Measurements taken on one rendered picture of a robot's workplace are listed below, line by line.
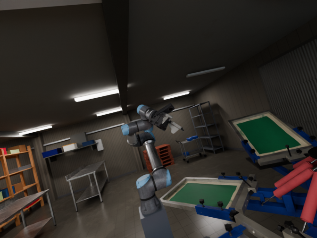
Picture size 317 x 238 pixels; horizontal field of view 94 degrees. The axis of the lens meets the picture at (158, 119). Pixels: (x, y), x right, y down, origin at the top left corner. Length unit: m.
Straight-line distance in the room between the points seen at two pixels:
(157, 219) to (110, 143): 6.49
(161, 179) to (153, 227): 0.31
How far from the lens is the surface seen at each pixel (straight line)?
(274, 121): 2.46
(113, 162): 7.60
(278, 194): 1.47
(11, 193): 7.08
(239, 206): 1.38
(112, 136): 7.50
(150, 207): 1.20
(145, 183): 1.15
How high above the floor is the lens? 1.76
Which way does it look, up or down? 3 degrees up
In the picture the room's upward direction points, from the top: 16 degrees counter-clockwise
